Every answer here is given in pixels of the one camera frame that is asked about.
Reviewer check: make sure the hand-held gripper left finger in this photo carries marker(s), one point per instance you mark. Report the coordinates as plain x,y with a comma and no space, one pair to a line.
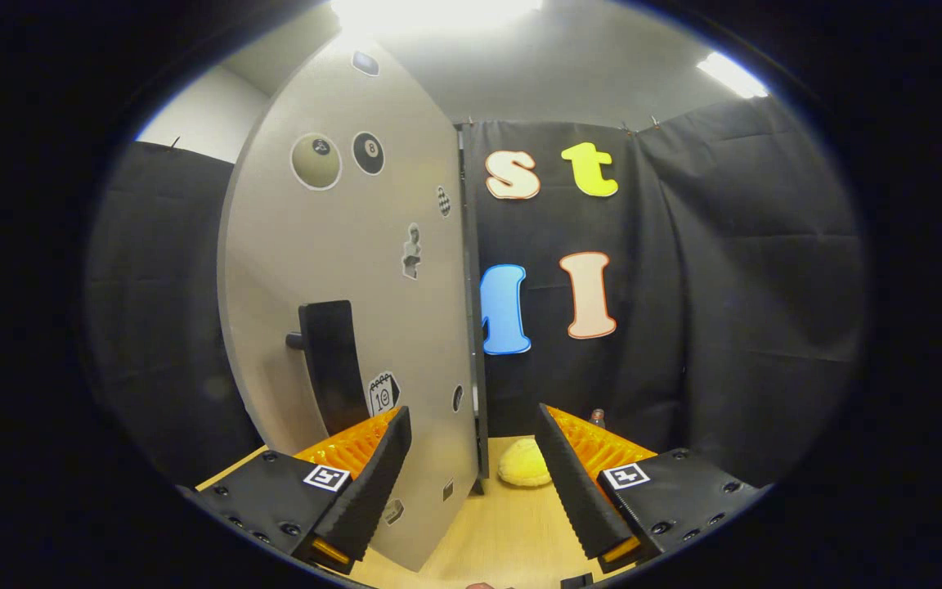
369,487

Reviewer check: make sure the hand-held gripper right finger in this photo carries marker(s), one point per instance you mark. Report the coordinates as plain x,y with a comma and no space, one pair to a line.
573,483

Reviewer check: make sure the grey shoe cabinet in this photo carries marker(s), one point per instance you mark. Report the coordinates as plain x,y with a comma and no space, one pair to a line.
472,327

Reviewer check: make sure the yellow bun plush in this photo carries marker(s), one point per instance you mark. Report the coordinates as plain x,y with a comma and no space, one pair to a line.
524,464

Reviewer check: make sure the small red-label bottle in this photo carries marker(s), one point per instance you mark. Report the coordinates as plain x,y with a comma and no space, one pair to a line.
598,418

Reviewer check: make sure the black backdrop cloth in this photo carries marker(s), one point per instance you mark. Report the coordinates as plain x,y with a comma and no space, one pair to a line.
724,286

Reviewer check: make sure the narrow ceiling light strip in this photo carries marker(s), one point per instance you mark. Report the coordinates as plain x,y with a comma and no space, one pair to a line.
733,75

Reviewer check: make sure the wide ceiling light panel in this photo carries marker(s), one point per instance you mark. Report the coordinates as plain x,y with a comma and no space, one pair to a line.
438,12

